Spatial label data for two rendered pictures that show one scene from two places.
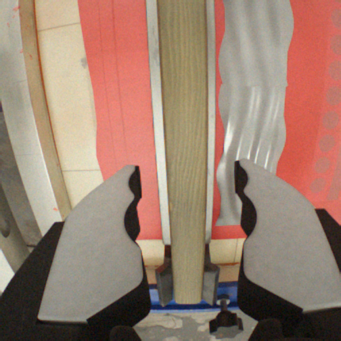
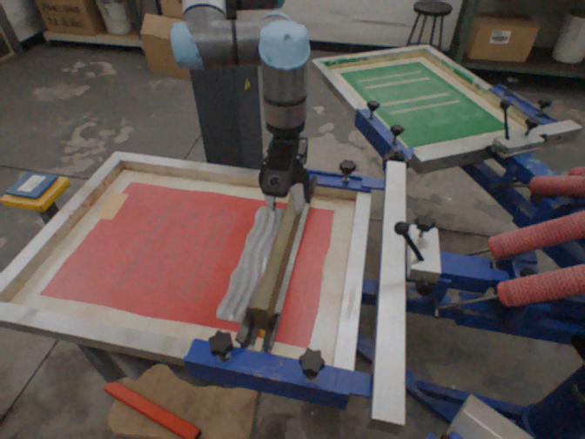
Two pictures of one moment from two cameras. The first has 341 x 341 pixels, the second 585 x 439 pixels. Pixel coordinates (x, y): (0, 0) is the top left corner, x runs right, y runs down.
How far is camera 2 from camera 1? 0.69 m
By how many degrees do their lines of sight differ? 19
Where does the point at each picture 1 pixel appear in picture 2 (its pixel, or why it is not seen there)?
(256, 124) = (258, 243)
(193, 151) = (285, 223)
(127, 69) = (305, 271)
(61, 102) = (339, 267)
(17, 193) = not seen: hidden behind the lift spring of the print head
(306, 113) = (234, 243)
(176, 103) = (285, 234)
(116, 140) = (319, 248)
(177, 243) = not seen: hidden behind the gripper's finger
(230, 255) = not seen: hidden behind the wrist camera
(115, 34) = (306, 284)
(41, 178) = (355, 237)
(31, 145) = (354, 248)
